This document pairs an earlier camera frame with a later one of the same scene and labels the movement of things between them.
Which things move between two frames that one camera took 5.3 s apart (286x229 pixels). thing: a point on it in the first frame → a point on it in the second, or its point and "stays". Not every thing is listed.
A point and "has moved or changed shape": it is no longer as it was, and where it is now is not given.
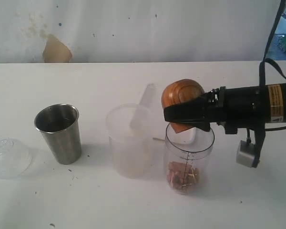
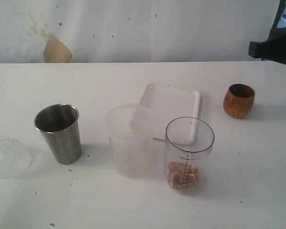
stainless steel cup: (59, 124) stays
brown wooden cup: (177, 91) has moved or changed shape
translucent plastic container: (129, 127) stays
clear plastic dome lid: (10, 157) stays
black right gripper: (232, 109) → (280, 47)
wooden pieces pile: (180, 175) stays
